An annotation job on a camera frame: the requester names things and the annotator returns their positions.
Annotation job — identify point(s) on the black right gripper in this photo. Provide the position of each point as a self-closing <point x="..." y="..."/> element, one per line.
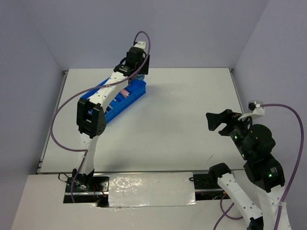
<point x="213" y="119"/>

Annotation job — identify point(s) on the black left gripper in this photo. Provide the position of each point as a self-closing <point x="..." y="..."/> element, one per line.
<point x="145" y="69"/>

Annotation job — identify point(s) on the blue paint jar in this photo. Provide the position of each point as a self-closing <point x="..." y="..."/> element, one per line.
<point x="140" y="77"/>

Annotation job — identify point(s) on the pink lidded small bottle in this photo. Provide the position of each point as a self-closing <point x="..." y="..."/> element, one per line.
<point x="124" y="93"/>

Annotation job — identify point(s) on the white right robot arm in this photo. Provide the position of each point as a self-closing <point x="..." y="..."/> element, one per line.
<point x="254" y="143"/>

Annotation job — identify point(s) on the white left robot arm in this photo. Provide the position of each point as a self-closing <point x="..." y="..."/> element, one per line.
<point x="91" y="120"/>

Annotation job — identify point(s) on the blue compartment tray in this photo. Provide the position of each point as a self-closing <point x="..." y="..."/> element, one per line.
<point x="135" y="89"/>

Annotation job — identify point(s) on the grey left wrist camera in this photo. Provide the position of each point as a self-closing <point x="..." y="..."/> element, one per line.
<point x="141" y="45"/>

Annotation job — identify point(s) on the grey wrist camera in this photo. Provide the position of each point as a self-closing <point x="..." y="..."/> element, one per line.
<point x="141" y="45"/>
<point x="255" y="111"/>

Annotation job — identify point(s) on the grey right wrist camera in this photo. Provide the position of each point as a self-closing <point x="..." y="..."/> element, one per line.
<point x="255" y="111"/>

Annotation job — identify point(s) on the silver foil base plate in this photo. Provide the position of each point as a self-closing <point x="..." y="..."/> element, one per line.
<point x="172" y="189"/>

